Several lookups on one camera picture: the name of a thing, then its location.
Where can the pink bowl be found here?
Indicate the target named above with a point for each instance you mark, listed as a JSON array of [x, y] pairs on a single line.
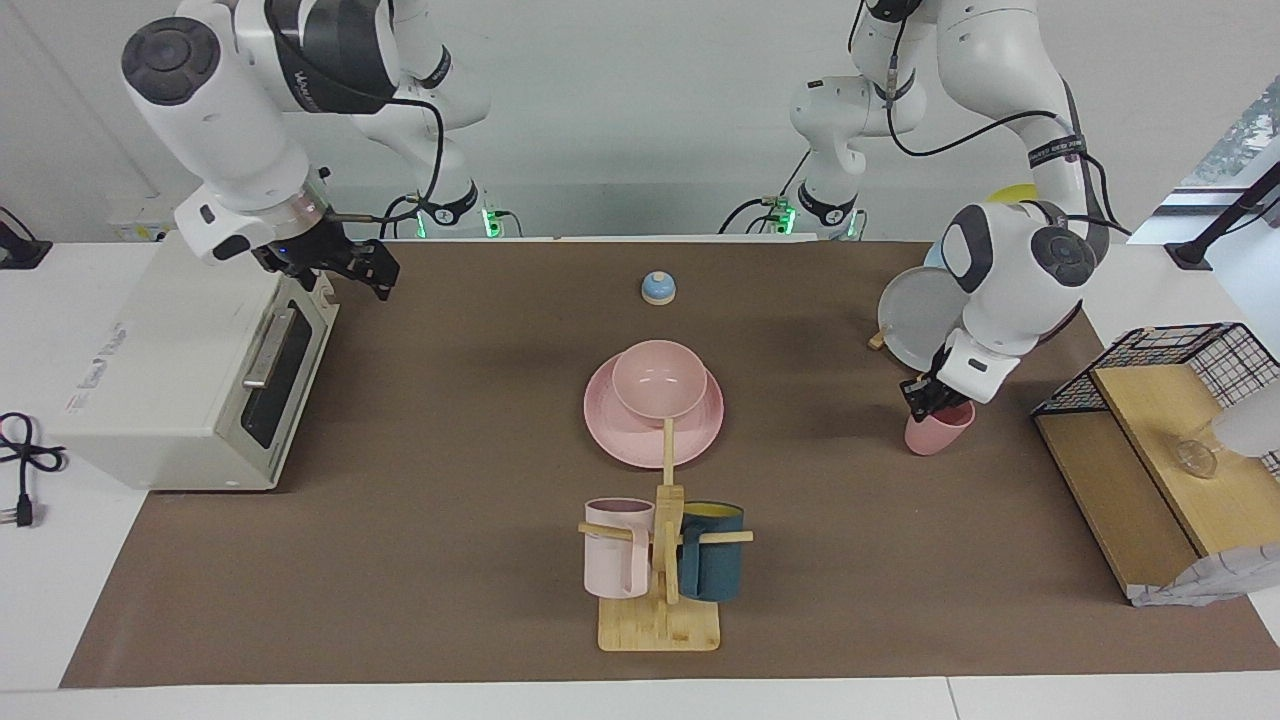
[[660, 380]]

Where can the wooden mug tree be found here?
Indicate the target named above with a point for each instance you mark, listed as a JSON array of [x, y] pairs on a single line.
[[660, 625]]

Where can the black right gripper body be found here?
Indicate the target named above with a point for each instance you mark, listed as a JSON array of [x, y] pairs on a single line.
[[325, 252]]

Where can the black clamp base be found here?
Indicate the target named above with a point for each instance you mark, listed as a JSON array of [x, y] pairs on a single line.
[[22, 252]]

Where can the pink cup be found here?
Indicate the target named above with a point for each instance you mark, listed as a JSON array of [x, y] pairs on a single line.
[[940, 438]]

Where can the window with outdoor view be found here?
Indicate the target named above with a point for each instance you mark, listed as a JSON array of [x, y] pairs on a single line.
[[1240, 140]]

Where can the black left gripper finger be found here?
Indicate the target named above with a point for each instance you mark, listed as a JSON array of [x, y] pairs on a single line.
[[914, 402]]

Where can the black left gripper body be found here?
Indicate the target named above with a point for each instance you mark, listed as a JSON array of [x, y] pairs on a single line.
[[935, 390]]

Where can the pink plate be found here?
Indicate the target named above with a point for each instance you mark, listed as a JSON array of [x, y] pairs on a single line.
[[620, 440]]

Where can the light blue plate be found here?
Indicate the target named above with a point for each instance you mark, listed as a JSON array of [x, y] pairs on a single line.
[[936, 258]]

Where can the translucent white plastic object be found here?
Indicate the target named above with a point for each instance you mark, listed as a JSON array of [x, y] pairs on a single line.
[[1250, 425]]

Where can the brown table mat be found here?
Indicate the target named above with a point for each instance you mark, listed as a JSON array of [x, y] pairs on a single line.
[[400, 560]]

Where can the patterned white cloth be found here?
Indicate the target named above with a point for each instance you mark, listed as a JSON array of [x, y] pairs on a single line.
[[1215, 578]]

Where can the clear glass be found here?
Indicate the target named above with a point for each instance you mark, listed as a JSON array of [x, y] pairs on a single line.
[[1197, 458]]

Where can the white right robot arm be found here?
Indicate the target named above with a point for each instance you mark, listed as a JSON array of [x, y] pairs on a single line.
[[230, 110]]

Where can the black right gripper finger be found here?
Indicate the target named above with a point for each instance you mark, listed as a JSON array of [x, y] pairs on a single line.
[[387, 285]]

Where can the grey plate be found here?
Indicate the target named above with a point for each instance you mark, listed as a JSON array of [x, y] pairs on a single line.
[[915, 315]]

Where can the white toaster oven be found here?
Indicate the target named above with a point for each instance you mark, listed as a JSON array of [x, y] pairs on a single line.
[[170, 350]]

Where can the pale pink mug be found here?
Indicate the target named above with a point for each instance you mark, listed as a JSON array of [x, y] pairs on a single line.
[[615, 560]]

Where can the wooden two-tier shelf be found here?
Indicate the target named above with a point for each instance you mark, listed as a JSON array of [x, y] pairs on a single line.
[[1130, 500]]

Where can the dark teal mug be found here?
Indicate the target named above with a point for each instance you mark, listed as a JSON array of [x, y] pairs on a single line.
[[715, 565]]

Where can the wooden plate rack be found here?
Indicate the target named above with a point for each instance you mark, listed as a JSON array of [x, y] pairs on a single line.
[[877, 341]]

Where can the blue service bell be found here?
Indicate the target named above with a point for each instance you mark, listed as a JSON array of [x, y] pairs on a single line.
[[659, 290]]

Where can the yellow plate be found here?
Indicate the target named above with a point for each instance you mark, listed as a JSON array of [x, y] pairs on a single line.
[[1010, 193]]

